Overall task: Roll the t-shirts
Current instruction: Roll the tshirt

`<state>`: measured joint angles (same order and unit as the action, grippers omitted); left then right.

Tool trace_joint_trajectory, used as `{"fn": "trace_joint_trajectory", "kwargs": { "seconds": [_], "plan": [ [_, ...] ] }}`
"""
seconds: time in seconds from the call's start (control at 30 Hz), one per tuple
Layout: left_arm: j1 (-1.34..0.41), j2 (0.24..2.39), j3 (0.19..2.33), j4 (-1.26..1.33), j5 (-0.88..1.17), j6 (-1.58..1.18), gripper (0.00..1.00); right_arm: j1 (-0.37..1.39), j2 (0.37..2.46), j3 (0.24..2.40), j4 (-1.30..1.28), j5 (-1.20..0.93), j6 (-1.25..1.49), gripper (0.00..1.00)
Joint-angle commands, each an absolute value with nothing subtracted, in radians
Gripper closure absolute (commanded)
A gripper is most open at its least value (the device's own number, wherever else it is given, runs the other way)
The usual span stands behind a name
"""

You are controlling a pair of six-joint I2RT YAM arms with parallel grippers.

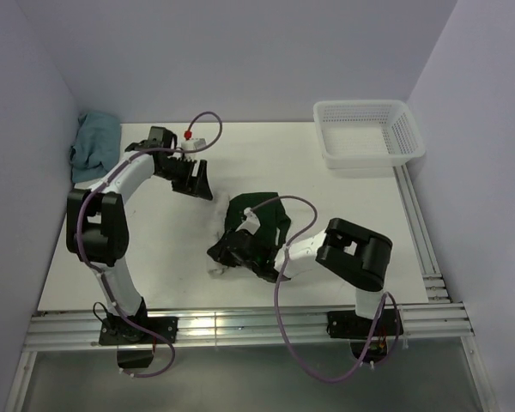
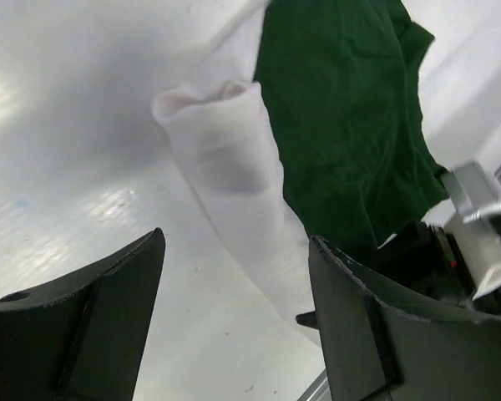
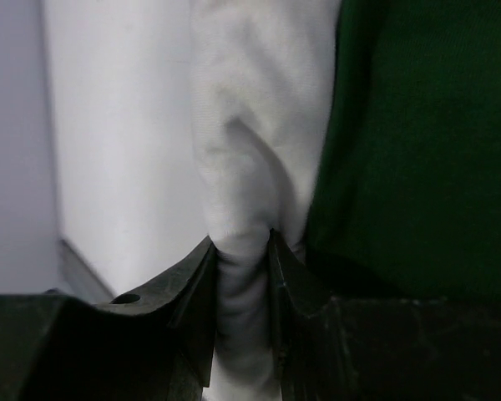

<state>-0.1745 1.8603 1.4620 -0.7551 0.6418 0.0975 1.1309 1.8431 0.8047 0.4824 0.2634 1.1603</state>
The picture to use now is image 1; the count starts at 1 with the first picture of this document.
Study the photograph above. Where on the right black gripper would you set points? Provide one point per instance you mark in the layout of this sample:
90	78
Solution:
221	252

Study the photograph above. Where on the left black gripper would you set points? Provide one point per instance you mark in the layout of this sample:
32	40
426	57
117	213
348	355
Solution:
191	184

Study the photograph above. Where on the white green raglan t-shirt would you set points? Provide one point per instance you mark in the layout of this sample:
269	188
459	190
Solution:
228	214

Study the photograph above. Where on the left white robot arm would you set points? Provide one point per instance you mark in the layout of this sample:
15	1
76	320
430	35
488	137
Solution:
96	223

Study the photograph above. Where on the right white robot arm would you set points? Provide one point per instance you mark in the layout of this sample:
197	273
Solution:
355	254

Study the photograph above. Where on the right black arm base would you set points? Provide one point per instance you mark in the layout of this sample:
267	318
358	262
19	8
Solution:
348	326

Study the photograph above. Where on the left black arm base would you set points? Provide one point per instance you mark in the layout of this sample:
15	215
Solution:
137	340

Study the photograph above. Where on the crumpled light blue t-shirt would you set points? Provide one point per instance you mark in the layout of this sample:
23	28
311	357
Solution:
96	149

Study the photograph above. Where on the white plastic perforated basket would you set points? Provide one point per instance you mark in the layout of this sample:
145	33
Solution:
366	133

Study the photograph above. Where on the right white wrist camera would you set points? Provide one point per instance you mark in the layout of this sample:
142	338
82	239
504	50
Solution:
250	223

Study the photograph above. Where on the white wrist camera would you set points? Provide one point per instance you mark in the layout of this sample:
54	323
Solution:
192	144
250	223

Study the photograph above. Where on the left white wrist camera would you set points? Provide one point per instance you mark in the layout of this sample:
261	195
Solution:
192	144

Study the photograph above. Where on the aluminium rail frame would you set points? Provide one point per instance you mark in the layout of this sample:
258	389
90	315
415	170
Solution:
439	318

